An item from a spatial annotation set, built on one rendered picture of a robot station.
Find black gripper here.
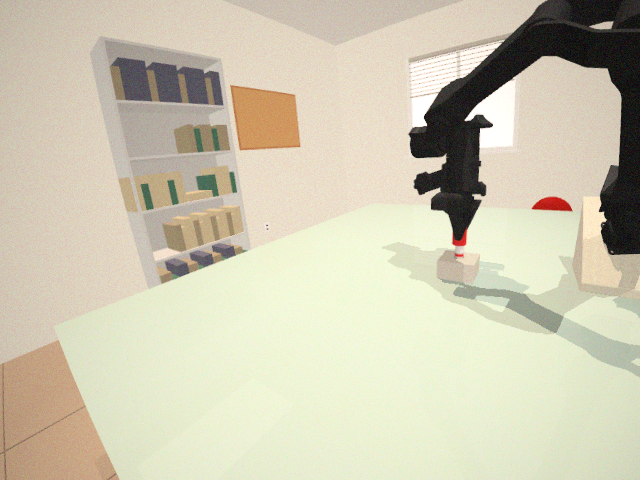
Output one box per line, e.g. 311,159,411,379
431,156,487,241

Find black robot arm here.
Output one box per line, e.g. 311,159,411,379
408,0,640,255

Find red marker cap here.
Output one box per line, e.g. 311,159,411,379
453,227,467,246

